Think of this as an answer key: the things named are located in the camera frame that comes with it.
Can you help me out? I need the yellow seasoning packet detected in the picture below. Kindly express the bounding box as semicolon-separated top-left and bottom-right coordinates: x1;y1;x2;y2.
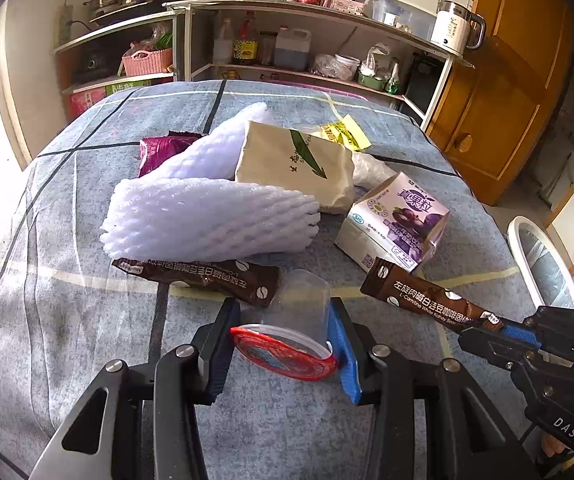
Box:
319;114;372;153

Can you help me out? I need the window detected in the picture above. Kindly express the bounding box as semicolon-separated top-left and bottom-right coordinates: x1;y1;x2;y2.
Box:
0;2;33;171

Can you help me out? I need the wide white shelf unit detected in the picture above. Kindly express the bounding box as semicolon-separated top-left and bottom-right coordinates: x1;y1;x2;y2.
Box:
162;0;475;126

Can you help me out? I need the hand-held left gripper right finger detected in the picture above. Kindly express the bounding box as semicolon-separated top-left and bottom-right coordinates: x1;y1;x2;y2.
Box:
328;297;535;480

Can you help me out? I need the black appliance with knob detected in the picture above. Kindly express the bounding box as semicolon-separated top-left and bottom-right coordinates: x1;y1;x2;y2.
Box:
74;45;120;83

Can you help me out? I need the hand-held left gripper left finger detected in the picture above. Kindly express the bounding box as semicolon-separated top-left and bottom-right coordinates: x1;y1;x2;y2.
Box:
30;297;243;480

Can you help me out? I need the pink cardboard box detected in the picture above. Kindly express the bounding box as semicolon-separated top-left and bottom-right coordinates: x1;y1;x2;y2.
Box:
70;85;108;118

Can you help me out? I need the pink utensil holder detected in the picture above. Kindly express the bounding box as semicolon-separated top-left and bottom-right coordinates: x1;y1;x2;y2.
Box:
329;0;365;16

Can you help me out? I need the red capped soy sauce bottle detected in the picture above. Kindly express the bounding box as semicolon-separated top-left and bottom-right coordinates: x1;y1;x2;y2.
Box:
232;10;260;66

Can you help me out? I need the pink woven basket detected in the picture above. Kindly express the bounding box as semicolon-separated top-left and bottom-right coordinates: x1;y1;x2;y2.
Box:
122;47;174;77

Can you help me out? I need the white electric kettle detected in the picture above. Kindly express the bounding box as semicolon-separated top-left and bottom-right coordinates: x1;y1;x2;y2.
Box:
429;0;488;57

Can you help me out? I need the purple snack wrapper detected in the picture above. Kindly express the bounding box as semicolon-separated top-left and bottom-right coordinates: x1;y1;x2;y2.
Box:
138;131;208;178

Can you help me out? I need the clear storage box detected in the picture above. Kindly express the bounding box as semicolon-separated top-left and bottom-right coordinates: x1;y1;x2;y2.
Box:
371;0;438;41

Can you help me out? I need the small white foam net sleeve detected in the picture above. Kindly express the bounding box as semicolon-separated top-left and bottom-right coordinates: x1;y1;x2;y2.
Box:
154;102;270;183

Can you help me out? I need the narrow white shelf unit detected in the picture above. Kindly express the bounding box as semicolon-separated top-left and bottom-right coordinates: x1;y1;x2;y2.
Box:
53;10;178;121

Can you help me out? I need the brown coffee sachet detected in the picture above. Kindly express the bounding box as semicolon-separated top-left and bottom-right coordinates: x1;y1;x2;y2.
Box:
360;256;505;333
112;258;280;308

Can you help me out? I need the clear plastic bottle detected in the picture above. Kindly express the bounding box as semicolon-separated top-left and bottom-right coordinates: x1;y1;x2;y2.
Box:
213;17;235;63

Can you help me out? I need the clear plastic cup red lid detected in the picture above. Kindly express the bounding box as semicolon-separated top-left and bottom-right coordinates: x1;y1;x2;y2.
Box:
230;269;340;380

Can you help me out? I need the purple milk carton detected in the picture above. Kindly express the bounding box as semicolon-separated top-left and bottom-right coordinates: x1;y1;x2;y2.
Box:
334;171;451;273

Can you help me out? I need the large white foam net sleeve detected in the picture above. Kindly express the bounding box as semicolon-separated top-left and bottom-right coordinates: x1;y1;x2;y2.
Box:
100;177;322;263

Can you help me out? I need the green bowl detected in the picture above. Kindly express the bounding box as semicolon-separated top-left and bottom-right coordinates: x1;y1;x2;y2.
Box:
357;72;388;92

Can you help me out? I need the wooden wardrobe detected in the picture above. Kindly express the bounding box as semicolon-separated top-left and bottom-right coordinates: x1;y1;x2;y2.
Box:
424;0;574;206

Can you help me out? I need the dark glass jar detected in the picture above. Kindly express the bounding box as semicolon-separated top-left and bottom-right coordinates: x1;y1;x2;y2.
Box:
258;30;275;66

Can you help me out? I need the white plastic tub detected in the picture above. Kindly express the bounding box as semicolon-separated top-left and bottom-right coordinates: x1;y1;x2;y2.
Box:
334;54;360;81

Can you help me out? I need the white plastic jug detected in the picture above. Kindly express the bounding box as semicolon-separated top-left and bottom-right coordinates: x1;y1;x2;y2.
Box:
273;26;313;71

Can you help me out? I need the black induction cooker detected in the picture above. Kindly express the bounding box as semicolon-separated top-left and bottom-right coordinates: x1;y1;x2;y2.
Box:
90;0;183;23

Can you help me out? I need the steel pan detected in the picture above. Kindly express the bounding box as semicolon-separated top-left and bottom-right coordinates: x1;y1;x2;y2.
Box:
83;0;128;16

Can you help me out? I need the green cardboard box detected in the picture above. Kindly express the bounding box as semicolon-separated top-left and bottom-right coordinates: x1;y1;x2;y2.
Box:
112;79;158;93

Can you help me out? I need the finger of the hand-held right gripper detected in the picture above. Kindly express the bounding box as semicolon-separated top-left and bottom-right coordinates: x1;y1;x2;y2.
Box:
501;307;574;348
458;327;535;375

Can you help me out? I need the crumpled clear plastic bag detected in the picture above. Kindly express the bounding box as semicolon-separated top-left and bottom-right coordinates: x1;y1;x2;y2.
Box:
312;54;340;78

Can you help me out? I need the beige tissue pack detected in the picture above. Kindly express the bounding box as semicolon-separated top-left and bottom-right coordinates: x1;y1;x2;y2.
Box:
235;120;355;216

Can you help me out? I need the white plastic bag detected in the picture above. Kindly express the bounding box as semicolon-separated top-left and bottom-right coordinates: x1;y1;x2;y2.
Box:
359;45;393;78

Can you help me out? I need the wall power strip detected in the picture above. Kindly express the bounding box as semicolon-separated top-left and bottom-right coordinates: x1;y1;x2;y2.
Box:
57;5;74;48

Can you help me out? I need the person's right hand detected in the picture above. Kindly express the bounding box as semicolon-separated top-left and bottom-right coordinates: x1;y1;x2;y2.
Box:
539;434;570;467

